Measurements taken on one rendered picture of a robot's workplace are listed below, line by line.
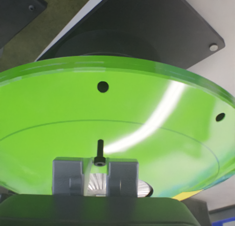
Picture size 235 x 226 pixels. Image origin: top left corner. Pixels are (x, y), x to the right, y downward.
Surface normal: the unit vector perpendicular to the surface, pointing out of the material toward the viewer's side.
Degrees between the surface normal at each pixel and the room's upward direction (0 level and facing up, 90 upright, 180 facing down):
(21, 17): 0
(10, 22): 0
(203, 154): 21
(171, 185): 8
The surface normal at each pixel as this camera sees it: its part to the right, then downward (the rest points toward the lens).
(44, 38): 0.00, 0.83
